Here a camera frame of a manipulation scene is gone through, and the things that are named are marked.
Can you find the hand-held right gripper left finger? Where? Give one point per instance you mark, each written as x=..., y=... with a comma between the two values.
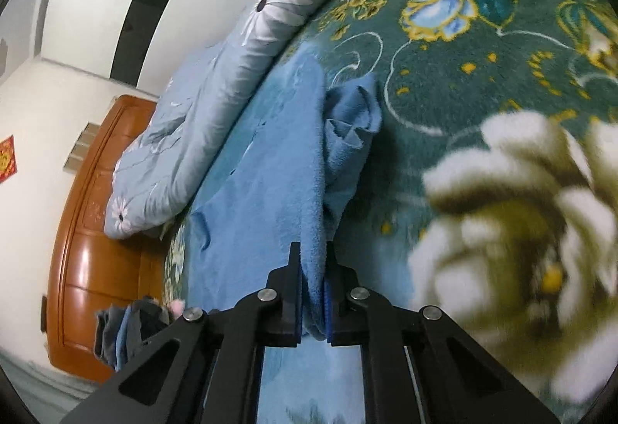
x=285, y=308

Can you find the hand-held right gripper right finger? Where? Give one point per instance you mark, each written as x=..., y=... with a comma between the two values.
x=343, y=313

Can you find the blue fleece top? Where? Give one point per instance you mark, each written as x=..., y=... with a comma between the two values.
x=311, y=211

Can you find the pink garment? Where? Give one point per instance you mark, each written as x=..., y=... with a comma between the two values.
x=177, y=306

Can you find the light blue garment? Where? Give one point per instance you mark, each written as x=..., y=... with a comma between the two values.
x=130, y=342

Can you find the orange wooden headboard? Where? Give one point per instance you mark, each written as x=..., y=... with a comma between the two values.
x=87, y=259

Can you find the grey-blue daisy print duvet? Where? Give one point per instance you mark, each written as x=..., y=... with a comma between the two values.
x=217, y=115

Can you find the black item on headboard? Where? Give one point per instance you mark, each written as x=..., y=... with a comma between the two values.
x=44, y=313

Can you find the green floral printed blanket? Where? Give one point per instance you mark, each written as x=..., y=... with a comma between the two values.
x=434, y=81

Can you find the grey-green curtain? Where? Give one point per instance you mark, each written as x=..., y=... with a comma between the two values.
x=43, y=380

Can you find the small picture frame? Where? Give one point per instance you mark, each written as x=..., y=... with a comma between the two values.
x=89, y=130
x=71, y=167
x=76, y=158
x=81, y=147

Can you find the red wall decoration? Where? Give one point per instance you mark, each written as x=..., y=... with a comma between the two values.
x=7, y=160

